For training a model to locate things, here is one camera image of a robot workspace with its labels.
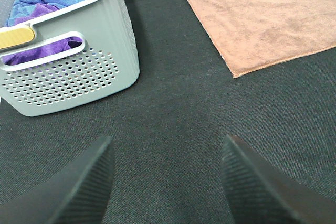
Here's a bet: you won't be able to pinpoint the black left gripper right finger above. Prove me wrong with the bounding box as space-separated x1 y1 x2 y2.
220 135 335 223

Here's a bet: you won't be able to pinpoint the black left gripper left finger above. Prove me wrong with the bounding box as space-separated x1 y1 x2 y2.
1 136 114 223

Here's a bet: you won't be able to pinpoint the brown towel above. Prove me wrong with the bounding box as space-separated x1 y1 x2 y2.
187 0 335 78

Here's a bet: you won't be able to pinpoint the grey perforated laundry basket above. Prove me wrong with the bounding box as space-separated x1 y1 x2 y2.
1 0 140 116

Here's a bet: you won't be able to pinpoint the purple towel in basket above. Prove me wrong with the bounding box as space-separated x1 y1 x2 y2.
2 3 82 66

